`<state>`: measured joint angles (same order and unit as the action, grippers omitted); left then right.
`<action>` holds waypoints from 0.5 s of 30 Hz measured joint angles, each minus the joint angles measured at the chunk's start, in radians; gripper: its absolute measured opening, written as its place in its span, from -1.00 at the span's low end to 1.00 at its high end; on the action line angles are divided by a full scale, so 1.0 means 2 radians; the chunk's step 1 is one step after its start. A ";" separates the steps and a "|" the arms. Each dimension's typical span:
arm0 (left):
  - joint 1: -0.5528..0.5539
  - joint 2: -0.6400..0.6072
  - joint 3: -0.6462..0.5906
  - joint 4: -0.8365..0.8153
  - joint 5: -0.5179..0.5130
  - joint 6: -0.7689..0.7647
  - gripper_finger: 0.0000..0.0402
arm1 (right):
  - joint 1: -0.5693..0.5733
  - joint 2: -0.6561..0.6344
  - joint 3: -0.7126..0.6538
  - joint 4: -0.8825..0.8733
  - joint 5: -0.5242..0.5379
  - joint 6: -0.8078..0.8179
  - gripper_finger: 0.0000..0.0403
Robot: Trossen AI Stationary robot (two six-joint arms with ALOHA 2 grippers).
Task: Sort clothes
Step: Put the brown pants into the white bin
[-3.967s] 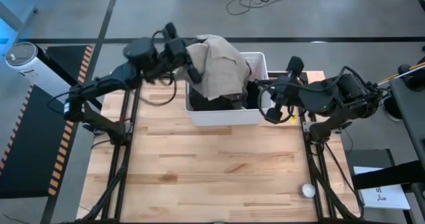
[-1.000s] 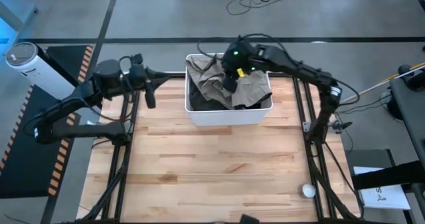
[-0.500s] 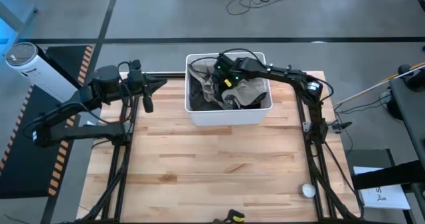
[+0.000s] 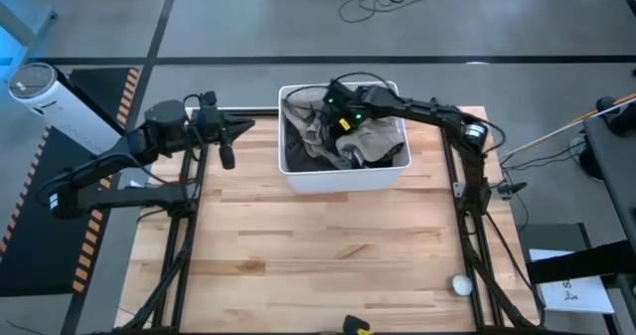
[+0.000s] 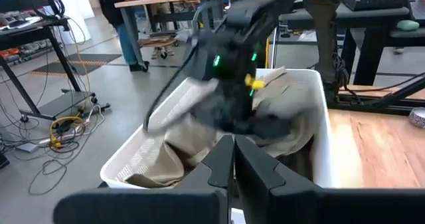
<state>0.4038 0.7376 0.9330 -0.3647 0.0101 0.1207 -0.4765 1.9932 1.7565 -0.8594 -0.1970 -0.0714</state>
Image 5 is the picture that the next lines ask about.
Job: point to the black aluminium table frame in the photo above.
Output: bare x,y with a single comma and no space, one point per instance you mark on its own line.
365,106

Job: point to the beige garment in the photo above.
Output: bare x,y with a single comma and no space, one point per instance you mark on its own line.
172,157

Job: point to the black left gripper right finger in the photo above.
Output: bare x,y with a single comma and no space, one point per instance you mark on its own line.
262,184

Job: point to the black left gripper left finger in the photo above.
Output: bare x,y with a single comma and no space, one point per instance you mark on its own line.
206,184

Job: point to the small yellow tag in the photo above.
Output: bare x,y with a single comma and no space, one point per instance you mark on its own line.
254,82

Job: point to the black rolling desk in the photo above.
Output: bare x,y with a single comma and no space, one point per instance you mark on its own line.
23,33

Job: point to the pale green oval object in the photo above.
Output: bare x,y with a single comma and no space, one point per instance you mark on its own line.
407,25

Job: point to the black mat with orange stripes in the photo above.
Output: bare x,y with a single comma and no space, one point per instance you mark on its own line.
76,62

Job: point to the white plastic laundry basket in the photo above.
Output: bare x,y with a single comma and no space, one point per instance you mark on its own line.
323,144

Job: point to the black side table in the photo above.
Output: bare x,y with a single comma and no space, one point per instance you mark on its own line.
365,16

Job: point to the small white round object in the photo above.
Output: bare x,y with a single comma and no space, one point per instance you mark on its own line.
417,117

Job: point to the wooden wheeled dolly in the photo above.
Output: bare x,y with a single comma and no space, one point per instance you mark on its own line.
159,42

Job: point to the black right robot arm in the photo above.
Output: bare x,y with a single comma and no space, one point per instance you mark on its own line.
252,11

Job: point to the person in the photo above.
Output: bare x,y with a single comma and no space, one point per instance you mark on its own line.
119,18
161,14

